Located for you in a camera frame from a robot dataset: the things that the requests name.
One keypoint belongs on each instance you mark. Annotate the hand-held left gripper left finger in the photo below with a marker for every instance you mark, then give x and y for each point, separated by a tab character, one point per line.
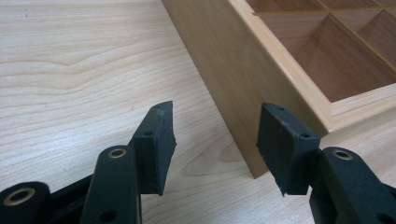
152	149

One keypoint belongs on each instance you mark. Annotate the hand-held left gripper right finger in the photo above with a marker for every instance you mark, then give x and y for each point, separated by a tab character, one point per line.
289	152

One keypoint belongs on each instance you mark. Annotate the wooden compartment box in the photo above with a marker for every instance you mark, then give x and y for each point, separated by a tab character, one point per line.
249	77

